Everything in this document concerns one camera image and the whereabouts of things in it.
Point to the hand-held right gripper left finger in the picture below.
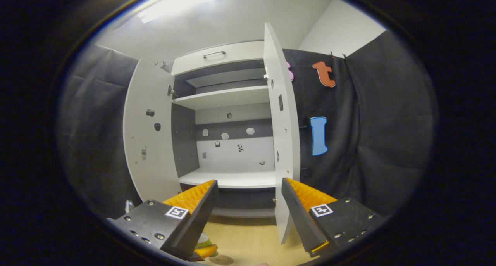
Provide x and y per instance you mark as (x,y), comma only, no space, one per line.
(197,215)

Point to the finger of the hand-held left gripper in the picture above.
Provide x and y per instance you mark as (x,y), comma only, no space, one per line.
(207,251)

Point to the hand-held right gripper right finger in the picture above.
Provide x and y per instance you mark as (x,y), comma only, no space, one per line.
(300,219)

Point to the green label bottle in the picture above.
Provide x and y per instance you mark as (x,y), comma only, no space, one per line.
(204,241)

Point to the white and grey cabinet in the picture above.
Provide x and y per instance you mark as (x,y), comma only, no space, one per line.
(232,157)

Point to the white cabinet door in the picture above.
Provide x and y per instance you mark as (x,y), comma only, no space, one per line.
(151,153)
(281,134)

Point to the white cabinet shelf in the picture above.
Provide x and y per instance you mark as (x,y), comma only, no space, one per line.
(224,97)

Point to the metal door hinge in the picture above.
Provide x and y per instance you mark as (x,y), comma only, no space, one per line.
(171,91)
(266,73)

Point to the white cabinet drawer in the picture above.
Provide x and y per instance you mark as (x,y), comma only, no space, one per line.
(240,54)

